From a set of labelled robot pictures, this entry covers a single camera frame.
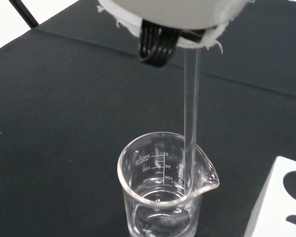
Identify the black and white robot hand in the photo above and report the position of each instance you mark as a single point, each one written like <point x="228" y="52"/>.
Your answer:
<point x="175" y="14"/>

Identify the clear glass beaker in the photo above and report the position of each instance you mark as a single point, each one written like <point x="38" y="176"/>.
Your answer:
<point x="158" y="209"/>

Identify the white test tube rack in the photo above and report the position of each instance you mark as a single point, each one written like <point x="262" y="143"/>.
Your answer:
<point x="266" y="197"/>

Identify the black bench cloth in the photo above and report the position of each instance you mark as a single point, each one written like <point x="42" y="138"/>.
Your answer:
<point x="64" y="111"/>

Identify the black tripod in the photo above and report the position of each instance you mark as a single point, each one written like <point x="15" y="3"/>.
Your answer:
<point x="24" y="12"/>

